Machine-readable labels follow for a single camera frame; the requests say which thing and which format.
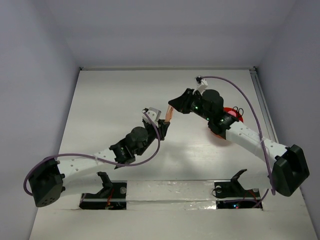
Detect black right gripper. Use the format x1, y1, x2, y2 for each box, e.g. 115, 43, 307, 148
169, 87, 213, 122

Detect orange translucent pen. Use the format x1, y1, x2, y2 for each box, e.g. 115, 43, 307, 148
164, 105, 174, 123

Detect pink round eraser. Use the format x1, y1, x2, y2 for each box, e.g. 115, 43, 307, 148
228, 111, 240, 118

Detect black scissors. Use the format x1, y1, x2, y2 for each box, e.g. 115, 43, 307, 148
232, 106, 244, 118

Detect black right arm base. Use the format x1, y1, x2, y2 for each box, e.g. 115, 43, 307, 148
211, 169, 261, 200

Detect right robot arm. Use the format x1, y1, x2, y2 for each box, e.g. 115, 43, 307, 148
168, 88, 310, 197

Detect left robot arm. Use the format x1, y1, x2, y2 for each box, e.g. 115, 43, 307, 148
23, 119, 170, 208

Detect orange round divided container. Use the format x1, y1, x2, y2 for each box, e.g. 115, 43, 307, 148
208, 106, 244, 140

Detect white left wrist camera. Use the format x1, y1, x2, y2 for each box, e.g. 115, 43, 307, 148
142, 107, 162, 124

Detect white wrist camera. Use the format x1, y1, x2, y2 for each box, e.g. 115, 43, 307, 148
142, 107, 162, 124
193, 75, 208, 94

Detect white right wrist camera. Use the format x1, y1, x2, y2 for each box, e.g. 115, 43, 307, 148
193, 75, 208, 94

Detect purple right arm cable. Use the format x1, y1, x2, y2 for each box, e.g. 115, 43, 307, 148
197, 75, 276, 208

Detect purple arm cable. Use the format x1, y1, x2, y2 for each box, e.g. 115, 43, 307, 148
197, 75, 276, 208
23, 109, 161, 196

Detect aluminium table edge rail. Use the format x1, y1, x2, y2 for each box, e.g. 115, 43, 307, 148
249, 66, 290, 178

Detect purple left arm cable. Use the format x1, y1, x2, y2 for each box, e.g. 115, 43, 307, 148
23, 109, 161, 196

